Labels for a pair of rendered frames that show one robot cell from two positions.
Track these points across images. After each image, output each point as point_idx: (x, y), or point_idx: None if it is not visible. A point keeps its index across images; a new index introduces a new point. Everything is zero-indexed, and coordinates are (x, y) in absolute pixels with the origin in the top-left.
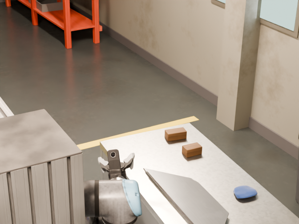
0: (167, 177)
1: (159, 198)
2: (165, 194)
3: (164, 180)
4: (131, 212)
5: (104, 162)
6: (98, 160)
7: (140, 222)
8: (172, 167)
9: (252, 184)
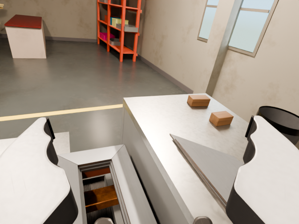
0: (205, 152)
1: (200, 190)
2: (208, 185)
3: (202, 158)
4: None
5: (28, 185)
6: (12, 142)
7: (160, 208)
8: (204, 137)
9: None
